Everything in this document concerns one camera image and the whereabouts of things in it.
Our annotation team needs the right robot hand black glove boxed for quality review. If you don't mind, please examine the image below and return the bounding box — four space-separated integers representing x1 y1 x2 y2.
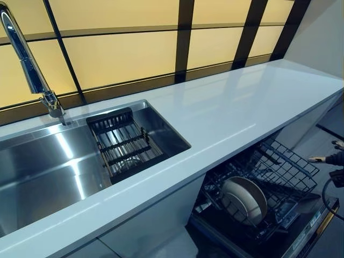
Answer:
307 140 344 166

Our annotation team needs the deep beige plate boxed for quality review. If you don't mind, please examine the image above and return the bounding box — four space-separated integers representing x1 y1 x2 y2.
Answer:
222 176 268 225

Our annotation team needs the built-in dishwasher with open door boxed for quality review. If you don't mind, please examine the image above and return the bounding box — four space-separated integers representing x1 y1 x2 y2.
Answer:
185 131 341 258

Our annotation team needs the glossy white base cabinet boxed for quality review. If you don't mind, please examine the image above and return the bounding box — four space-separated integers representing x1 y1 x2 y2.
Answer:
58 174 207 258
279 94 344 151

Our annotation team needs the black sink dish rack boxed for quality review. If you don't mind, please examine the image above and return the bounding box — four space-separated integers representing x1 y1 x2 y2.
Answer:
86 107 164 185

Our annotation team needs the stainless steel sink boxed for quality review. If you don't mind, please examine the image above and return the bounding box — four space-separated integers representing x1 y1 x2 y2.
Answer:
0 99 192 235

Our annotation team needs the chrome kitchen faucet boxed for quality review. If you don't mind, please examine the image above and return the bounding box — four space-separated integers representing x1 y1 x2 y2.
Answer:
0 6 73 127

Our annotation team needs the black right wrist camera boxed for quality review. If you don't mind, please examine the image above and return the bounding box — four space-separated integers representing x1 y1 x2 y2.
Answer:
329 169 344 187

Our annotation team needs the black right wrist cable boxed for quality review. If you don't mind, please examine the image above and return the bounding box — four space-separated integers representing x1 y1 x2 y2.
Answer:
321 176 344 221

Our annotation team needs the lower dishwasher wire rack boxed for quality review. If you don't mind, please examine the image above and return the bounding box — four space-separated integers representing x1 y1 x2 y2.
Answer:
201 171 299 241

